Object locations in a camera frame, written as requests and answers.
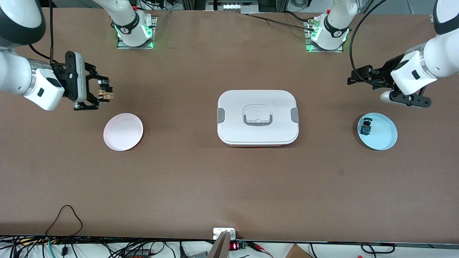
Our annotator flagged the orange black push-button switch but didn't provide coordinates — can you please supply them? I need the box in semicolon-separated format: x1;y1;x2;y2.
98;80;114;101

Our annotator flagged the small white socket box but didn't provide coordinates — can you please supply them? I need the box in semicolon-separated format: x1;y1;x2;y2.
213;228;236;240

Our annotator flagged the brown cardboard box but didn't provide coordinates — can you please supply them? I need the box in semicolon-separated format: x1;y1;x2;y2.
285;244;312;258

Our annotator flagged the pink round plate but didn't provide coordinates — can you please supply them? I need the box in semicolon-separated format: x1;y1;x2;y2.
103;113;144;151

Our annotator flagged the light blue round plate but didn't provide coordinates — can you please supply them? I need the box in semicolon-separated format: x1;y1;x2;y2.
357;113;398;151

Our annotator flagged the silver device with lights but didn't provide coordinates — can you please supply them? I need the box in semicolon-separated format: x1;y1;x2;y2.
206;0;259;12

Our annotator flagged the aluminium profile bar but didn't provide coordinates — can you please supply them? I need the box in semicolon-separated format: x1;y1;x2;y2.
207;230;232;258

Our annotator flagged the red test lead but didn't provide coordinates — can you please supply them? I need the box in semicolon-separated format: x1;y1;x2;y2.
247;241;275;258

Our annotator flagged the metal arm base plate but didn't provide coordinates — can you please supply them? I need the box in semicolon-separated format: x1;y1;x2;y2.
117;16;157;49
305;20;344;53

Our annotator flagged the green blue push-button switch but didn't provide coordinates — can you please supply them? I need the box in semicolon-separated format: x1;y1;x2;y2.
360;117;373;136

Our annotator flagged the thin black looped cable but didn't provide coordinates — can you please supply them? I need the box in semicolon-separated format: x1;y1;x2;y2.
46;205;84;237

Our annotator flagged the black cable lying on table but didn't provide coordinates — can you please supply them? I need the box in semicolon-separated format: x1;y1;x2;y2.
241;13;318;32

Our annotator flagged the white lunch box grey handle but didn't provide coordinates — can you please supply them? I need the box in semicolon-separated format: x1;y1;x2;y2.
217;90;299;147

